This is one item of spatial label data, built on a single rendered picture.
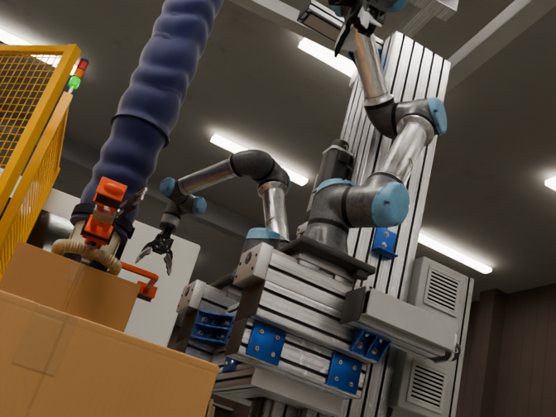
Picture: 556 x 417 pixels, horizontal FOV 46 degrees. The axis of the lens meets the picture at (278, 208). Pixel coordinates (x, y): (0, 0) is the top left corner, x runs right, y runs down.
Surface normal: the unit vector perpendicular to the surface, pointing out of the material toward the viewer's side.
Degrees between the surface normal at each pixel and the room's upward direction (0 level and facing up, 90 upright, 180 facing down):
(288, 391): 90
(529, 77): 180
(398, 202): 97
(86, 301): 90
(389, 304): 90
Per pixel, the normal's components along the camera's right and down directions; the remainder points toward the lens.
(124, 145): 0.12, -0.61
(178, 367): 0.36, -0.32
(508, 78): -0.25, 0.87
